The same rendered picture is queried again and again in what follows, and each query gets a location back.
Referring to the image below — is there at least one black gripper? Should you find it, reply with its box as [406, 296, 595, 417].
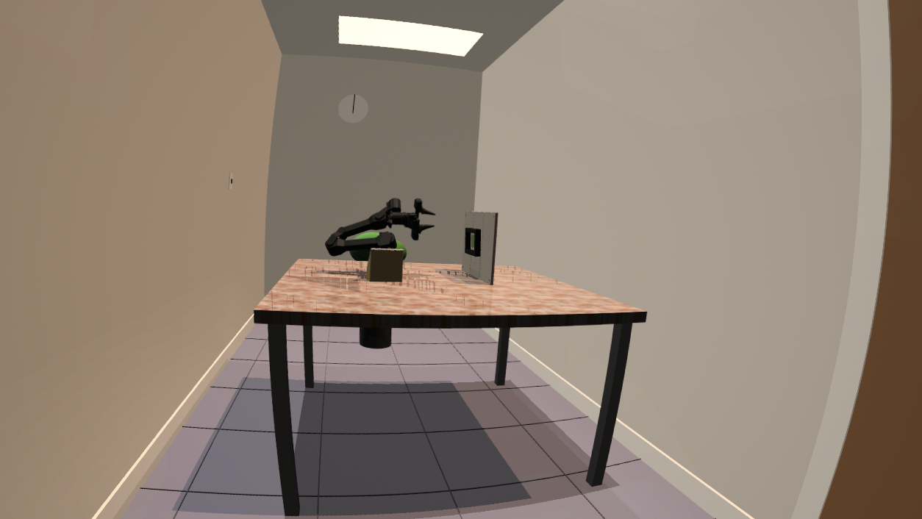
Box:
[401, 198, 435, 240]

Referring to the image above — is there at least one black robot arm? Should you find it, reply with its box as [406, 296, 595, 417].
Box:
[325, 198, 419, 256]

